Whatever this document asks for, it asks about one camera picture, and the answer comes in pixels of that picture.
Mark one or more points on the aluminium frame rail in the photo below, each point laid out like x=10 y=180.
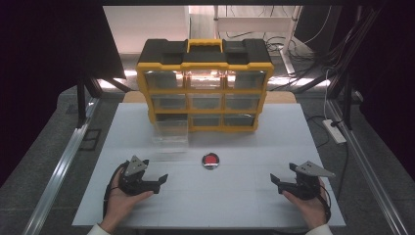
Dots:
x=368 y=169
x=58 y=173

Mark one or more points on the person's right hand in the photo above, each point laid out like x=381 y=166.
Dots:
x=310 y=210

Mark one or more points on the white power strip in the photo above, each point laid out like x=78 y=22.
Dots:
x=334 y=131

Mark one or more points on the black metal stand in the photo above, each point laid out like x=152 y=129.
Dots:
x=347 y=98
x=81 y=101

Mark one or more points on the clear plastic drawer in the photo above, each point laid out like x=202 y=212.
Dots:
x=171 y=132

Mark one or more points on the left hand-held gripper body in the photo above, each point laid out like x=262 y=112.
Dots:
x=133 y=182

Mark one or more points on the dark curtain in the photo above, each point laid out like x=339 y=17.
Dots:
x=388 y=65
x=49 y=65

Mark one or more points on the red and black round case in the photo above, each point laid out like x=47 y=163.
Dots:
x=210 y=160

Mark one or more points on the person's left hand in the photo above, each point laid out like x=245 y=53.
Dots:
x=121 y=204

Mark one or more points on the yellow and black organizer cabinet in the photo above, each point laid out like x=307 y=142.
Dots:
x=205 y=55

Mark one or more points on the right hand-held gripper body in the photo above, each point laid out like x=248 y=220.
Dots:
x=308 y=186

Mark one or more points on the white metal bench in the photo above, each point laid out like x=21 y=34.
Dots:
x=254 y=23

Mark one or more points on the grid of clear closed drawers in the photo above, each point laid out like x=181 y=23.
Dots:
x=206 y=102

